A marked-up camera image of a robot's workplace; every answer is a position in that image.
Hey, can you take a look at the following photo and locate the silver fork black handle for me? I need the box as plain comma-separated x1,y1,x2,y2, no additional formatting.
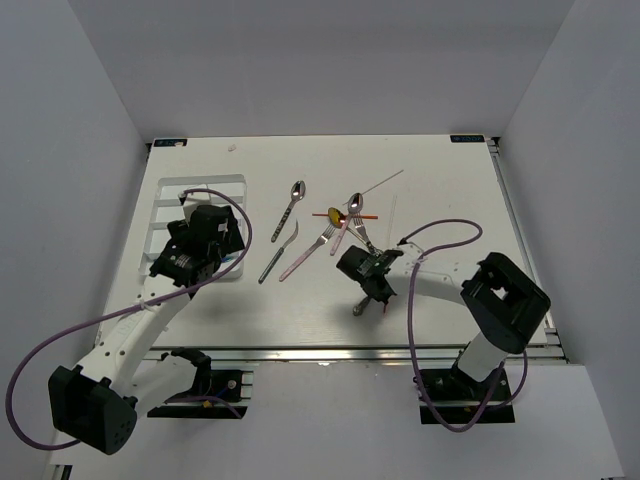
352,296,372,317

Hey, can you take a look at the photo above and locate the fork with pink handle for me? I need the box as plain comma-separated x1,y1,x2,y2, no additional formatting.
278,225,336,282

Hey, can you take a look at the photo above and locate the knife with teal handle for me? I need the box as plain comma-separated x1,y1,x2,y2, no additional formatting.
258,220,299,285

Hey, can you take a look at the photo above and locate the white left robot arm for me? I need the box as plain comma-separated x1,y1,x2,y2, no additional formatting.
48,204,245,455

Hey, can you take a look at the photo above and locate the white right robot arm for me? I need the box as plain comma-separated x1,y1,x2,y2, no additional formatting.
337,243,551,400

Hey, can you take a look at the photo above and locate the white divided cutlery tray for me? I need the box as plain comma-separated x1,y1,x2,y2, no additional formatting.
141,174,247,287

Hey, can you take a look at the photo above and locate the white chopstick short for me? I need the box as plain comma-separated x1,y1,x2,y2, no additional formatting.
387,194,398,238

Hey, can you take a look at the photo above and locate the orange chopstick upper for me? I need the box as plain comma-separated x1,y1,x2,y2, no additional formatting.
312,211,378,222

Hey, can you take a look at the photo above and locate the white chopstick long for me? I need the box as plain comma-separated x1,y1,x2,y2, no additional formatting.
344,169,404,205

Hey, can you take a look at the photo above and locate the blue label sticker left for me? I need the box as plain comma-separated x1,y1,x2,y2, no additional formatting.
153,138,188,148

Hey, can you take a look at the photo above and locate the blue label sticker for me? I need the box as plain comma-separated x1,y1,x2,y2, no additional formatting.
449,134,485,143
153,138,188,148

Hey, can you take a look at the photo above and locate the blue label sticker right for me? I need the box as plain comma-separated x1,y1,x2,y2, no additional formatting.
449,134,485,143

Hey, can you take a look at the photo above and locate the gold spoon pink handle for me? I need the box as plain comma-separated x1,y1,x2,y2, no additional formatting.
328,207,346,256

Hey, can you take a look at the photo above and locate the silver spoon iridescent handle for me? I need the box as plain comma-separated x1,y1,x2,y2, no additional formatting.
347,192,380,255

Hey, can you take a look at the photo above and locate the silver spoon patterned handle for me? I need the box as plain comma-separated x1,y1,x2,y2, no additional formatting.
271,180,306,243

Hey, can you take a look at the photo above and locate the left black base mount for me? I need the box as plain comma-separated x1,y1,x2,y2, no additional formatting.
147,347,247,420

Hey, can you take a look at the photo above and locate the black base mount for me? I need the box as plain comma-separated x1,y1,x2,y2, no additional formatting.
147,347,247,420
413,366,516,428

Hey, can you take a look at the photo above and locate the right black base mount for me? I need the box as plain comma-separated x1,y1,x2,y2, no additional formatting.
413,366,516,428

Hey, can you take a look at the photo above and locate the aluminium table frame rail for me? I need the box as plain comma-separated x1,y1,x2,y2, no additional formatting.
486,137,569,364

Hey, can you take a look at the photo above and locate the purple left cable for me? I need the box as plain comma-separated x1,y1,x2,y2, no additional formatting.
4,188,254,451

